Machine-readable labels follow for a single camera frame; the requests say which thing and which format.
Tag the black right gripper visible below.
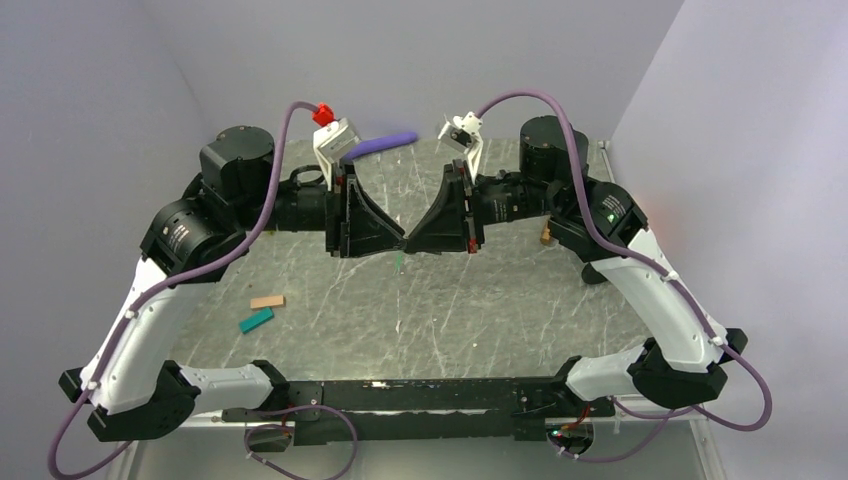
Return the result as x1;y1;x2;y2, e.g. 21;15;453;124
406;158;561;253

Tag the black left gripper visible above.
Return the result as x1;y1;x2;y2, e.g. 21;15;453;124
235;158;408;257

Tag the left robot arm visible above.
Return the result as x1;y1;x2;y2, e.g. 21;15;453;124
59;126;339;442

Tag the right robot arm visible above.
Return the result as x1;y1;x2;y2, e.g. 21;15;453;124
405;113;747;416

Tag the purple flashlight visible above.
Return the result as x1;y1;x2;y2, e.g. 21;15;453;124
342;132;418;161

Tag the tan wooden block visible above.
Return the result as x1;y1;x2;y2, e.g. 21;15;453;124
250;295;286;310

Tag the teal wooden block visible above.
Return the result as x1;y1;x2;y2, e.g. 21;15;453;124
239;307;274;334

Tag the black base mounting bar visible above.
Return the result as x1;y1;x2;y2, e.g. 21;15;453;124
221;376;617;446

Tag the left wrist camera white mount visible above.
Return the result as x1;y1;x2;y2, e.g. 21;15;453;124
312;103;362;190

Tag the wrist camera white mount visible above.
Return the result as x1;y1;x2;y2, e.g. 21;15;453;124
312;103;362;190
437;111;484;183

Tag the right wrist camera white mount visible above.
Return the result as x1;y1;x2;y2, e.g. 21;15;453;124
437;111;484;183

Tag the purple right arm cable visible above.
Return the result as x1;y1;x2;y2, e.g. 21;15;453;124
475;89;774;433

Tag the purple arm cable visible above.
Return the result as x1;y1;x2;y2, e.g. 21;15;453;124
47;100;321;480
475;89;774;433

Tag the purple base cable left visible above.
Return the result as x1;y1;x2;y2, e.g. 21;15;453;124
243;404;360;480

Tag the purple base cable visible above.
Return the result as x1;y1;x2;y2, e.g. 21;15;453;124
547;397;704;464
243;404;360;480

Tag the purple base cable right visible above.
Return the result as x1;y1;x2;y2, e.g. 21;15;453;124
547;397;704;464

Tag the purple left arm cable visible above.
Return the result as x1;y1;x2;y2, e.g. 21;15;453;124
47;100;321;480

